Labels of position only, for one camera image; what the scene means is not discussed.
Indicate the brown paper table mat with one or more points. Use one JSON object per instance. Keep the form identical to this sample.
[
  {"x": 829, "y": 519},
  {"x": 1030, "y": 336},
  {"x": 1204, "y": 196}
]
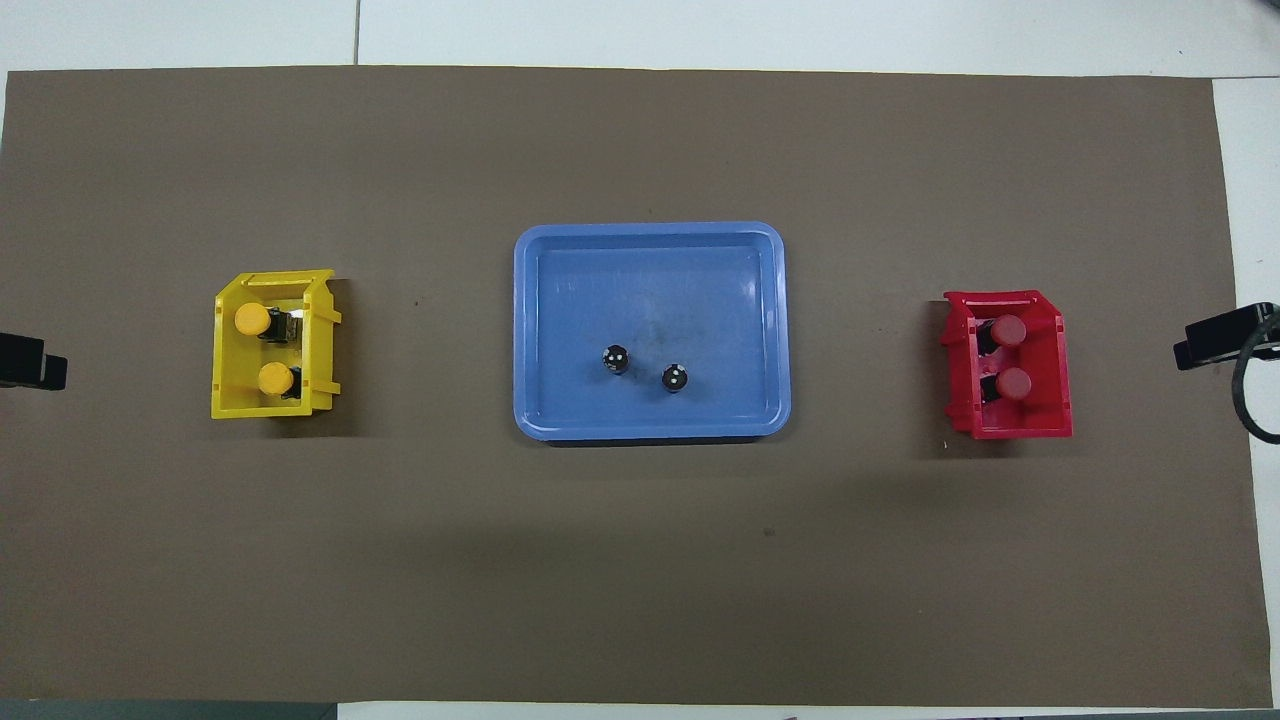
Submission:
[{"x": 640, "y": 560}]

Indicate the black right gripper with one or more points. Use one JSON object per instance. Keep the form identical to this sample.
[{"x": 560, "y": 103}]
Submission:
[{"x": 1235, "y": 335}]

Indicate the yellow push button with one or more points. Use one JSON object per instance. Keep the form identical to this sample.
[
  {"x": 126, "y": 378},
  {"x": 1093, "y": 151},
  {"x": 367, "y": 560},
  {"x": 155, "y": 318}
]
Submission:
[
  {"x": 275, "y": 378},
  {"x": 252, "y": 320}
]

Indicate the black cylindrical capacitor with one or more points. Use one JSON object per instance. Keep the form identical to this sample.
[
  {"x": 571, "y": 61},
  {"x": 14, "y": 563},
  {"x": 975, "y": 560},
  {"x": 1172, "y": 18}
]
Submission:
[
  {"x": 616, "y": 358},
  {"x": 675, "y": 378}
]

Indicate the red plastic storage bin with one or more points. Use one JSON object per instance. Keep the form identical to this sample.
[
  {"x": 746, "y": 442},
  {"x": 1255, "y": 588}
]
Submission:
[{"x": 1020, "y": 425}]

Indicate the yellow plastic storage bin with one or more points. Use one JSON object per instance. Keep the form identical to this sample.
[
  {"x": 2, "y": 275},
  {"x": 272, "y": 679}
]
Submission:
[{"x": 240, "y": 402}]

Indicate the blue plastic tray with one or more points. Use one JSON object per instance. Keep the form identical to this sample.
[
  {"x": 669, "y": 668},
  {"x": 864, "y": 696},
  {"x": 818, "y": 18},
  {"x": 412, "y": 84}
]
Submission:
[{"x": 650, "y": 290}]

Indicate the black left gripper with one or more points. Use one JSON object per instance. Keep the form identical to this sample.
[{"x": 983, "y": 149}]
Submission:
[{"x": 20, "y": 360}]

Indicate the red push button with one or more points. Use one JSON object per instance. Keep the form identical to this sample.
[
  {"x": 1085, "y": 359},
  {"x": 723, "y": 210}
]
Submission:
[
  {"x": 1014, "y": 384},
  {"x": 1008, "y": 330}
]

